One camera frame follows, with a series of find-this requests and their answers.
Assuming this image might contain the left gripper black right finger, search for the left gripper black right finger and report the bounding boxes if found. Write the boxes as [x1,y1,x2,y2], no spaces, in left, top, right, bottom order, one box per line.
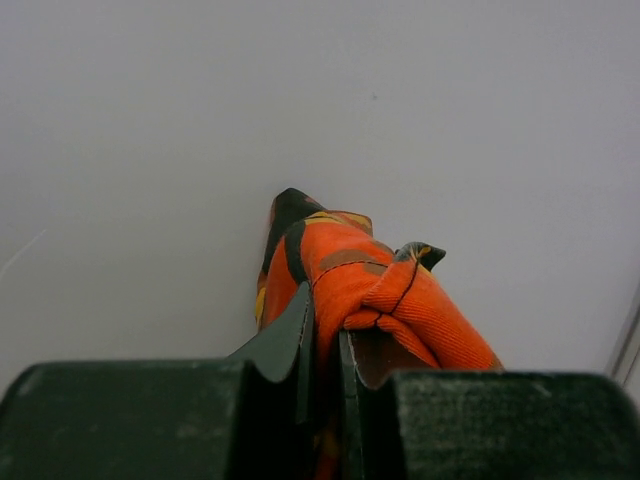
[339,329,428,479]

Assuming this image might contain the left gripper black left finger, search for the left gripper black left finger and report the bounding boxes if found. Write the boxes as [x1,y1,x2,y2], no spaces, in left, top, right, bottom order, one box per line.
[227,282,315,425]

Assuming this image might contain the orange camouflage trousers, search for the orange camouflage trousers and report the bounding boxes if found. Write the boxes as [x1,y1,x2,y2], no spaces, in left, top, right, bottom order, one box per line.
[254,187,504,480]

